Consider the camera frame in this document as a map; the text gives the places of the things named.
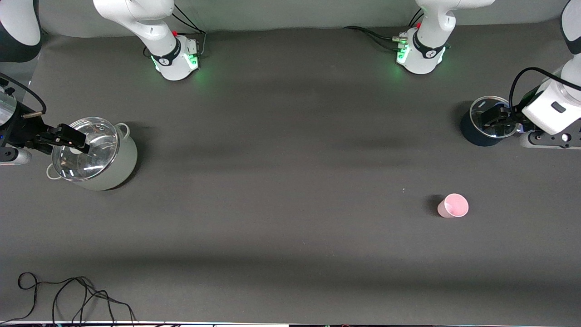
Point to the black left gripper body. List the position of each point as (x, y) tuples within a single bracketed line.
[(515, 121)]

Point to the pale green cooking pot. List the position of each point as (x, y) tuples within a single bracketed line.
[(115, 168)]

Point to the dark blue saucepan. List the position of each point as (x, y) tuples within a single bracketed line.
[(472, 131)]

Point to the glass lid with blue knob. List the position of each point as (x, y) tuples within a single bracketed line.
[(479, 111)]

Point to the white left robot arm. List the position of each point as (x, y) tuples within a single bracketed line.
[(424, 54)]

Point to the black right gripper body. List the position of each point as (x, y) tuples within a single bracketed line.
[(20, 129)]

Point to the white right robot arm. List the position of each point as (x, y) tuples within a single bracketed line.
[(169, 56)]

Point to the pink plastic cup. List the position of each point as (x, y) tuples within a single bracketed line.
[(453, 205)]

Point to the glass lid with beige knob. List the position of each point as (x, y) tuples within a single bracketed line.
[(91, 159)]

